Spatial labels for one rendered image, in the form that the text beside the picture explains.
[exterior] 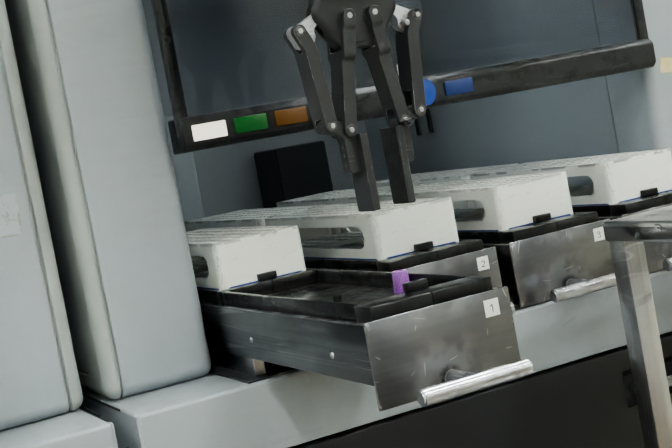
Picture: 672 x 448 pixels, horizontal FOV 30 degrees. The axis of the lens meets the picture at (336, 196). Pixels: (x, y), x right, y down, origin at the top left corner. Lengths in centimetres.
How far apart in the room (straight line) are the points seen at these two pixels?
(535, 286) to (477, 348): 34
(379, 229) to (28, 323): 36
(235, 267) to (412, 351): 36
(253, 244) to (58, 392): 25
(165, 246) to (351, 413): 25
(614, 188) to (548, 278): 16
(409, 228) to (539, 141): 50
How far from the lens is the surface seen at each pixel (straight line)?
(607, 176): 146
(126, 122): 126
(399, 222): 131
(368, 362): 98
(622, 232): 125
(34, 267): 123
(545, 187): 141
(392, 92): 113
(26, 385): 124
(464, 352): 102
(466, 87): 139
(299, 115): 129
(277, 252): 132
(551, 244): 137
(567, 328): 138
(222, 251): 130
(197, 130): 125
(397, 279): 113
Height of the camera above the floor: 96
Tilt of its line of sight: 3 degrees down
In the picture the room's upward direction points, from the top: 10 degrees counter-clockwise
